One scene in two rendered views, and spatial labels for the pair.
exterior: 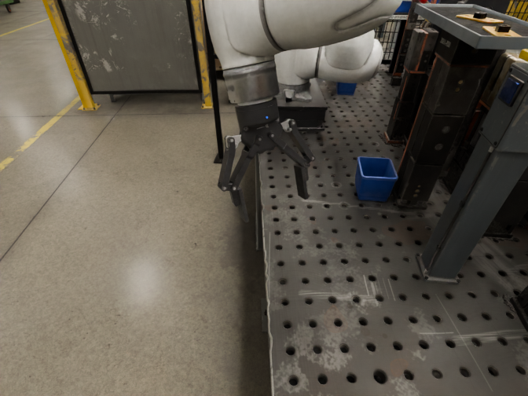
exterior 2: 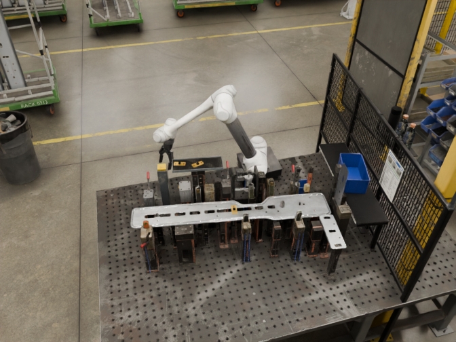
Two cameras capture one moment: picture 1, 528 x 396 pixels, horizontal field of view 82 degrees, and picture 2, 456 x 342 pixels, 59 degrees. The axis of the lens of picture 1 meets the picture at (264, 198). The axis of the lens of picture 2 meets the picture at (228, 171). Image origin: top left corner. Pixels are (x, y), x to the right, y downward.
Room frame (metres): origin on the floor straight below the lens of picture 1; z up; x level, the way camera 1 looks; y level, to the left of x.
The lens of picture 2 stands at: (0.41, -2.68, 3.01)
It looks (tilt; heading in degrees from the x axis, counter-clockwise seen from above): 40 degrees down; 77
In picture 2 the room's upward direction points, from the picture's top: straight up
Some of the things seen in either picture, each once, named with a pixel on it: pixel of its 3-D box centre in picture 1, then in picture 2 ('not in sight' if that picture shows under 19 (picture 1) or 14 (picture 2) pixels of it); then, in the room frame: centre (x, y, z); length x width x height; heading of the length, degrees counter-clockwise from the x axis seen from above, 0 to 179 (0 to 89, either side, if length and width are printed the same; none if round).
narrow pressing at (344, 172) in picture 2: not in sight; (340, 184); (1.61, -0.88, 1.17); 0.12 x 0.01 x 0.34; 84
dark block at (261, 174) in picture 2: not in sight; (260, 195); (1.14, -0.59, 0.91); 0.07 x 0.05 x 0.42; 84
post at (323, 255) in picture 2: not in sight; (326, 239); (1.48, -1.05, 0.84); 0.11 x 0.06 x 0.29; 84
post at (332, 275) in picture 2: not in sight; (333, 259); (1.46, -1.23, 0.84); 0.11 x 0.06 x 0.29; 84
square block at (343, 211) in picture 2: not in sight; (340, 226); (1.61, -0.99, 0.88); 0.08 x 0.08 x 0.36; 84
